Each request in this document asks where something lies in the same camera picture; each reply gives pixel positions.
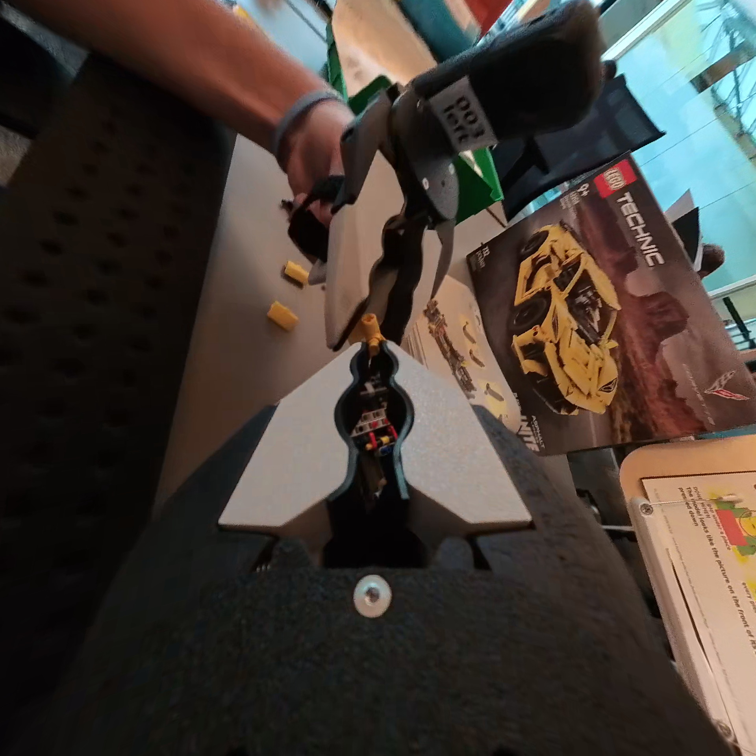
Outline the lego car chassis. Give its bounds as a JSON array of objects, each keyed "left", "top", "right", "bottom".
[{"left": 348, "top": 366, "right": 399, "bottom": 491}]

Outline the lego instruction booklet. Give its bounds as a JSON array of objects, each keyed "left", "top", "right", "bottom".
[{"left": 402, "top": 274, "right": 516, "bottom": 427}]

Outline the blue wristband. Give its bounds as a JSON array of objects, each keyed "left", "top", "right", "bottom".
[{"left": 271, "top": 89, "right": 345, "bottom": 173}]

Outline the green plastic bin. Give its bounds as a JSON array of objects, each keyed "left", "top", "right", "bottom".
[{"left": 325, "top": 18, "right": 506, "bottom": 225}]

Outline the blue plastic package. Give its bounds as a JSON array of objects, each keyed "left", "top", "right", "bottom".
[{"left": 402, "top": 0, "right": 479, "bottom": 45}]

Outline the flat white paper bag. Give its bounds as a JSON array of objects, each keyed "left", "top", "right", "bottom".
[{"left": 331, "top": 0, "right": 441, "bottom": 98}]

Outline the black mesh office chair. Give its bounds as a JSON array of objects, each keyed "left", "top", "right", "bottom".
[{"left": 490, "top": 74, "right": 666, "bottom": 222}]

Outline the person's left hand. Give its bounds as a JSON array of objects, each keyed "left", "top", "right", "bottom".
[{"left": 283, "top": 103, "right": 355, "bottom": 202}]

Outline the red tote bag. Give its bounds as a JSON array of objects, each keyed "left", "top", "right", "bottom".
[{"left": 467, "top": 0, "right": 516, "bottom": 33}]

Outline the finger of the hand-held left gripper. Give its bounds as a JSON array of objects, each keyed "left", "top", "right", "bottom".
[
  {"left": 384, "top": 219, "right": 458, "bottom": 349},
  {"left": 324, "top": 176, "right": 408, "bottom": 350}
]

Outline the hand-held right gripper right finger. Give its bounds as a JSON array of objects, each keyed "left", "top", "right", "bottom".
[{"left": 378, "top": 343, "right": 534, "bottom": 530}]

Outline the yellow car lego box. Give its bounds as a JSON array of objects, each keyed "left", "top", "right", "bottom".
[{"left": 467, "top": 156, "right": 756, "bottom": 457}]

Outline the person's left forearm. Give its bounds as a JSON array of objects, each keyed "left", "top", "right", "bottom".
[{"left": 18, "top": 0, "right": 322, "bottom": 156}]

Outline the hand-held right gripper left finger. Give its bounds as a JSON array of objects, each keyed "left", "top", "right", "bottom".
[{"left": 220, "top": 343, "right": 372, "bottom": 529}]

